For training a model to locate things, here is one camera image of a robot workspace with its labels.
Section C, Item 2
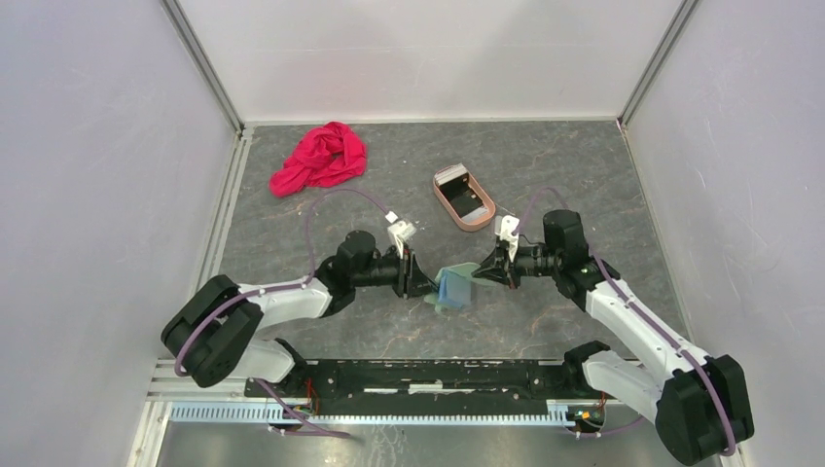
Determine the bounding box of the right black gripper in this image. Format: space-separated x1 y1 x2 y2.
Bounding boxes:
472 240 560 289

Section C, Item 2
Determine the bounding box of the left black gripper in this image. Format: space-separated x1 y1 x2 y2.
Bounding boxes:
351 241 441 299

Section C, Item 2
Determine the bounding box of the green card holder wallet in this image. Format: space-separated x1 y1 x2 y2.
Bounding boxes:
423 263 479 314

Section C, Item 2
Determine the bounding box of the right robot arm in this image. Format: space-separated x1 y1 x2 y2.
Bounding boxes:
473 209 755 466

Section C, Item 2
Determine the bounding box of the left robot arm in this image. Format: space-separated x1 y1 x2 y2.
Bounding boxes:
161 231 437 397

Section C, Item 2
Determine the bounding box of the pink oval card tray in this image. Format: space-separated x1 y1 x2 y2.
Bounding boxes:
432 163 496 233

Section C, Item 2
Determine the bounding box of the stack of upright cards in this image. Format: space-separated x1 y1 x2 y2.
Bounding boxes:
433 163 468 186

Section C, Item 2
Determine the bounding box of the red crumpled cloth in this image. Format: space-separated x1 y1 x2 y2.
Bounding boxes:
269 122 368 198

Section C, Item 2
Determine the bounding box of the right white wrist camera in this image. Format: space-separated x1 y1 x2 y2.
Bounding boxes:
493 215 520 262

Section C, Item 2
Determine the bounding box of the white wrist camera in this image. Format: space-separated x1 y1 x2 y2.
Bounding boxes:
385 210 417 255
493 215 520 262

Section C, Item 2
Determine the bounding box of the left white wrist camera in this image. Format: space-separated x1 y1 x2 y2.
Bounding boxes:
385 210 417 255

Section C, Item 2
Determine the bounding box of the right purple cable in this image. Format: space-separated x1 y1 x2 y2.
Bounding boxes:
512 187 739 459

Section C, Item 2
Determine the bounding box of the purple cable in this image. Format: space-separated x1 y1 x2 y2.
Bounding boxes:
172 187 398 441
512 187 739 459

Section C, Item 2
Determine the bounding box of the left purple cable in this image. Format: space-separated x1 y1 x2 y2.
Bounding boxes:
172 187 398 441

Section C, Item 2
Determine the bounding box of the aluminium frame rail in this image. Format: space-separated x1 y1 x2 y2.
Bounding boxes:
148 361 618 427

